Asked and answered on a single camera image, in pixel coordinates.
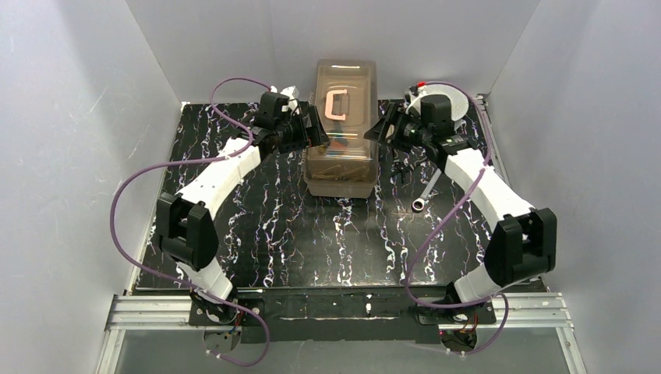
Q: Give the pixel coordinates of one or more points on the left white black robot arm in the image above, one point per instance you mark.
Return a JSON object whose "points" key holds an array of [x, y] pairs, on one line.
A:
{"points": [[184, 225]]}

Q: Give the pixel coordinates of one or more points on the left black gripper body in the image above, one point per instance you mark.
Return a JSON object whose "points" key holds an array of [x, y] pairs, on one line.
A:
{"points": [[308, 131]]}

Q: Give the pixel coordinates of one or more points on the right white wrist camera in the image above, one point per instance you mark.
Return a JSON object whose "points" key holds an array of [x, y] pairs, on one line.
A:
{"points": [[414, 95]]}

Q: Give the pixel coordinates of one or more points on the black wire stripper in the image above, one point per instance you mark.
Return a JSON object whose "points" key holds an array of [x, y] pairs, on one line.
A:
{"points": [[403, 165]]}

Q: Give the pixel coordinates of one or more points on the silver wrench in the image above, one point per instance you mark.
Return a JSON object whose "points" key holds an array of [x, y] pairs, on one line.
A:
{"points": [[419, 204]]}

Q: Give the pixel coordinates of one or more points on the white filament spool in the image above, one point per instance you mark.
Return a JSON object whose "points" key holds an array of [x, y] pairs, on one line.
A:
{"points": [[458, 99]]}

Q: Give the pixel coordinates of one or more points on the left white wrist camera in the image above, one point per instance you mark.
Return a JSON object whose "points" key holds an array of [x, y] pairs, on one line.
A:
{"points": [[292, 93]]}

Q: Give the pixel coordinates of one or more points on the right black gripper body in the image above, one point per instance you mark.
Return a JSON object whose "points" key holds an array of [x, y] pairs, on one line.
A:
{"points": [[390, 128]]}

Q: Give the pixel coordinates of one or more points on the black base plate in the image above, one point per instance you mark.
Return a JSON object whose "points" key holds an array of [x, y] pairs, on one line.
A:
{"points": [[334, 314]]}

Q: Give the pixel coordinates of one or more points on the translucent brown beige tool box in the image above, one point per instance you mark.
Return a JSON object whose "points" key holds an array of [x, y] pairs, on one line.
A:
{"points": [[345, 98]]}

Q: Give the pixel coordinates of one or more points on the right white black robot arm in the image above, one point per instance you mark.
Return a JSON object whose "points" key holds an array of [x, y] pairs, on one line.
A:
{"points": [[523, 243]]}

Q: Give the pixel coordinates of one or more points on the black marbled table mat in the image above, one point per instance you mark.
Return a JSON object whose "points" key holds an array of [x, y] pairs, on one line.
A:
{"points": [[274, 233]]}

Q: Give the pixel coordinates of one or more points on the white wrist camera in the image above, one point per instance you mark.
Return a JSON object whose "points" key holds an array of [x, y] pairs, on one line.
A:
{"points": [[292, 93], [414, 95]]}

